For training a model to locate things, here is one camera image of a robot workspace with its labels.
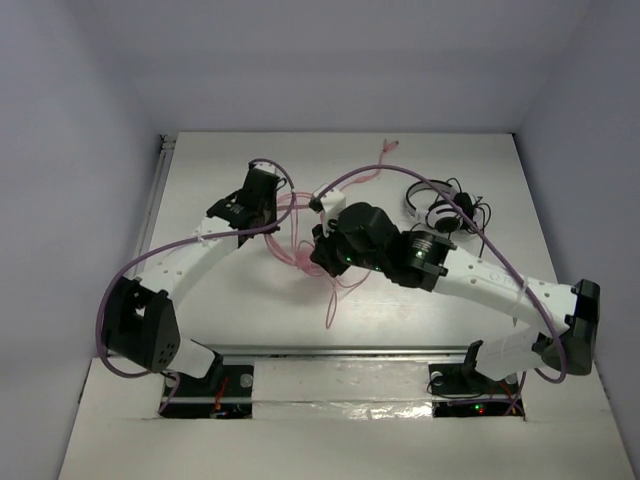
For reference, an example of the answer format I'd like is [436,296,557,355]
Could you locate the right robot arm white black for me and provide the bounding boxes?
[310,202,600,395]

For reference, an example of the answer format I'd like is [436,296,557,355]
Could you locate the aluminium rail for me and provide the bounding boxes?
[207,342,581,362]

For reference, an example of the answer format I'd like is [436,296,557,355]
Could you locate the pink headphone cable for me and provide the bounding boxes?
[294,138,401,330]

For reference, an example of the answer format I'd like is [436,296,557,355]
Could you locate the purple cable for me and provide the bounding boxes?
[97,158,296,416]
[319,163,567,416]

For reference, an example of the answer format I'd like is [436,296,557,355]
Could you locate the black white headphones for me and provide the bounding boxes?
[404,177,492,237]

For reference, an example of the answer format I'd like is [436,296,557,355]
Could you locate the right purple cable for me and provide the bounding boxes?
[319,163,567,416]

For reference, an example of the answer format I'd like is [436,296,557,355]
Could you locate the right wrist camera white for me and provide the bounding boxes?
[309,184,347,237]

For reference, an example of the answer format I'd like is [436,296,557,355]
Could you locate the pink headphones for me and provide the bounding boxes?
[264,192,327,278]

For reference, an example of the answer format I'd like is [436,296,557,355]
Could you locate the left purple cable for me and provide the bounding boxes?
[97,158,296,416]

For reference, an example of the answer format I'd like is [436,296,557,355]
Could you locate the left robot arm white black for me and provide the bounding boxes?
[100,160,286,394]

